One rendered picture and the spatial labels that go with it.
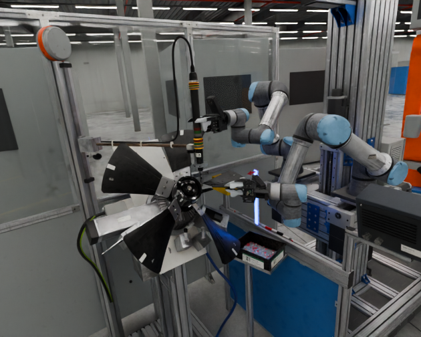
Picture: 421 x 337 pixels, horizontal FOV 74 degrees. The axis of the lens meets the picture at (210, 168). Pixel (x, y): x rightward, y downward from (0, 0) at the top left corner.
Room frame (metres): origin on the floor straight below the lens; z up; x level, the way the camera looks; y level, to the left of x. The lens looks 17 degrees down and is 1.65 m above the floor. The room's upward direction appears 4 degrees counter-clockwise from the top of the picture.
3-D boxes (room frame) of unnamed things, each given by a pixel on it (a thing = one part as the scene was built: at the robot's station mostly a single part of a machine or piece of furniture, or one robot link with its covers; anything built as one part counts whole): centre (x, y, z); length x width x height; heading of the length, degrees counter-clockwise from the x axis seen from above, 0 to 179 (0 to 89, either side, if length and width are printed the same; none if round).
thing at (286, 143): (1.79, -0.55, 1.20); 0.13 x 0.12 x 0.14; 57
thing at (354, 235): (0.90, -0.60, 1.04); 0.24 x 0.03 x 0.03; 34
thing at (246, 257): (1.19, -0.21, 0.85); 0.22 x 0.17 x 0.07; 48
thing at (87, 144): (1.45, 0.63, 1.38); 0.10 x 0.07 x 0.09; 69
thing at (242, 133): (1.41, -0.17, 1.38); 0.11 x 0.08 x 0.11; 57
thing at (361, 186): (1.36, -0.80, 1.09); 0.15 x 0.15 x 0.10
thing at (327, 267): (1.34, -0.31, 0.82); 0.90 x 0.04 x 0.08; 34
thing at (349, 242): (0.98, -0.55, 0.96); 0.03 x 0.03 x 0.20; 34
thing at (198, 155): (1.22, 0.05, 1.50); 0.04 x 0.04 x 0.46
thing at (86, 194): (1.48, 0.72, 0.90); 0.08 x 0.06 x 1.80; 159
